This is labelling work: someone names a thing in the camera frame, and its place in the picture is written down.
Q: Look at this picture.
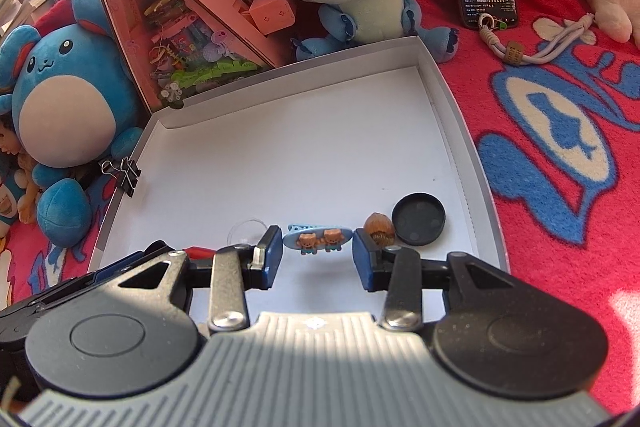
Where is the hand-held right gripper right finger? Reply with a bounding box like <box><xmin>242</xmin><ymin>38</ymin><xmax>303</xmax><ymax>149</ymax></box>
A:
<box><xmin>352</xmin><ymin>228</ymin><xmax>537</xmax><ymax>333</ymax></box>

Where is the beige lanyard cord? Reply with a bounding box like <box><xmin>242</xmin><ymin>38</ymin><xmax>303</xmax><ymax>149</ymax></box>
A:
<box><xmin>477</xmin><ymin>13</ymin><xmax>598</xmax><ymax>66</ymax></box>

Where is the small pink box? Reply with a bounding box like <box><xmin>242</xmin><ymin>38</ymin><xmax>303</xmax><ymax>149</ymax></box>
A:
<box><xmin>247</xmin><ymin>0</ymin><xmax>297</xmax><ymax>36</ymax></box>

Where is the round blue mouse plush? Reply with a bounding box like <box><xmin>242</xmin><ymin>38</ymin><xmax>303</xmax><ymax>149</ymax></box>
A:
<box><xmin>0</xmin><ymin>0</ymin><xmax>146</xmax><ymax>253</ymax></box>

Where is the blue bear hair clip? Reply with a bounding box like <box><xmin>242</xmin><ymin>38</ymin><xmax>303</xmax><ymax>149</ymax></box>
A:
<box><xmin>282</xmin><ymin>222</ymin><xmax>351</xmax><ymax>258</ymax></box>

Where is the small black binder clip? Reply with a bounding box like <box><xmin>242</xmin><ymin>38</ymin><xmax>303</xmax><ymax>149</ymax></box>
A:
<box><xmin>98</xmin><ymin>155</ymin><xmax>142</xmax><ymax>198</ymax></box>

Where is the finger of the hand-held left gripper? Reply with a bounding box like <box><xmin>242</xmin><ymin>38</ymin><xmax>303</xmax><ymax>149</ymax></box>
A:
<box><xmin>30</xmin><ymin>263</ymin><xmax>133</xmax><ymax>313</ymax></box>

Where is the black round lid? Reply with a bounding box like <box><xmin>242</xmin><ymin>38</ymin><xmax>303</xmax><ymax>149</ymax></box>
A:
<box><xmin>391</xmin><ymin>192</ymin><xmax>447</xmax><ymax>248</ymax></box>

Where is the blue cat plush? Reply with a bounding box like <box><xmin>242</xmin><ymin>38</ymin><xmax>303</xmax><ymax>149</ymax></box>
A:
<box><xmin>0</xmin><ymin>154</ymin><xmax>23</xmax><ymax>238</ymax></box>

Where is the white cardboard box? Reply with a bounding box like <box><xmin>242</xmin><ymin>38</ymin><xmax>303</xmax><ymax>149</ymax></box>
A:
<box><xmin>87</xmin><ymin>34</ymin><xmax>511</xmax><ymax>278</ymax></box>

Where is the brown acorn nut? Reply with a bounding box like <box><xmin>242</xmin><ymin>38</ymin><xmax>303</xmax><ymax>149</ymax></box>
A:
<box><xmin>363</xmin><ymin>212</ymin><xmax>397</xmax><ymax>248</ymax></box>

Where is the clear plastic half sphere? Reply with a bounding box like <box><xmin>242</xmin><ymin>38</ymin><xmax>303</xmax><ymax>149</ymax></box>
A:
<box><xmin>227</xmin><ymin>218</ymin><xmax>268</xmax><ymax>253</ymax></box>

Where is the triangular pink toy house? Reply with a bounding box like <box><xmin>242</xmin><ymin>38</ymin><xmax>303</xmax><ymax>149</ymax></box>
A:
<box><xmin>86</xmin><ymin>0</ymin><xmax>296</xmax><ymax>115</ymax></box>

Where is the brown-haired doll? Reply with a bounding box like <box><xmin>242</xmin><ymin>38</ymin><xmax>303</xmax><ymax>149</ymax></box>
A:
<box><xmin>0</xmin><ymin>114</ymin><xmax>41</xmax><ymax>225</ymax></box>

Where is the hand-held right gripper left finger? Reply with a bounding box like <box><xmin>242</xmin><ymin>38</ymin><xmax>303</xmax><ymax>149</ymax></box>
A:
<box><xmin>90</xmin><ymin>224</ymin><xmax>283</xmax><ymax>334</ymax></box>

